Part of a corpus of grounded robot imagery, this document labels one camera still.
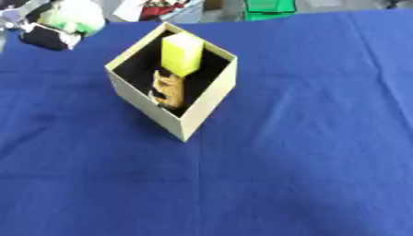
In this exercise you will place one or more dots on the tan cardboard box black inside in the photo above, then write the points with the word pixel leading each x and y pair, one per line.
pixel 207 101

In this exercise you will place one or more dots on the orange tiger toy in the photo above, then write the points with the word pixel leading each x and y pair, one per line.
pixel 168 89

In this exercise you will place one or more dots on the yellow rectangular block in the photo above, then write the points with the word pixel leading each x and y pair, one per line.
pixel 181 53

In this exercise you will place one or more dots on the red and white bag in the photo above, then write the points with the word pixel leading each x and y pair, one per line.
pixel 161 9

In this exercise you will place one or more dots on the green crate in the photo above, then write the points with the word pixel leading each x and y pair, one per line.
pixel 270 9

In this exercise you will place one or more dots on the white green black bag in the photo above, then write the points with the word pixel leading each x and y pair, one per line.
pixel 64 21

